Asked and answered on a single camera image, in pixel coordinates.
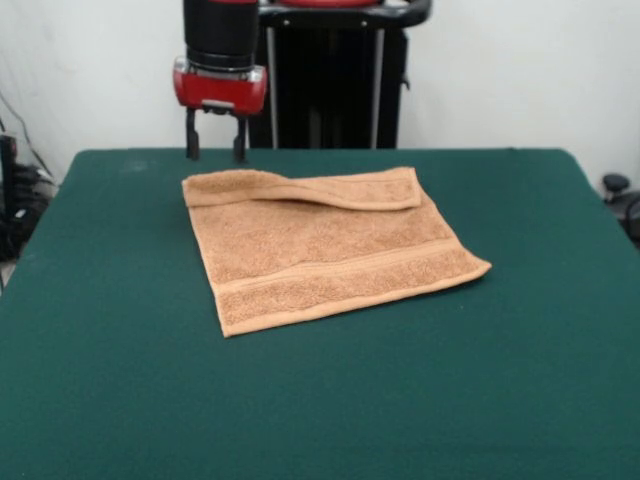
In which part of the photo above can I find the dark green table cloth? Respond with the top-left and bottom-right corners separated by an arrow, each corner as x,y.
0,146 -> 640,480

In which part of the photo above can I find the tan terry towel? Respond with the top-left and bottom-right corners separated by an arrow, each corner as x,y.
180,166 -> 493,340

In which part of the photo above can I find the black electronics box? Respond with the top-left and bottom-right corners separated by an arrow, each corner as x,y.
0,132 -> 21,216

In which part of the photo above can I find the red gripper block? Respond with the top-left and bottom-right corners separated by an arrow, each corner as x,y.
172,55 -> 269,164

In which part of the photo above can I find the black cable bundle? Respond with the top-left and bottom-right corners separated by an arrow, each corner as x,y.
12,163 -> 57,204

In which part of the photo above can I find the grey cable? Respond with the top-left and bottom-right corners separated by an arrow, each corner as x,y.
0,92 -> 57,182

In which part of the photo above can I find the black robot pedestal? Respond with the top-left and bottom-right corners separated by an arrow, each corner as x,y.
247,0 -> 432,150

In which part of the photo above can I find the black office chair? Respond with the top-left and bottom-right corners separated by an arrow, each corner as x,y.
601,172 -> 640,249

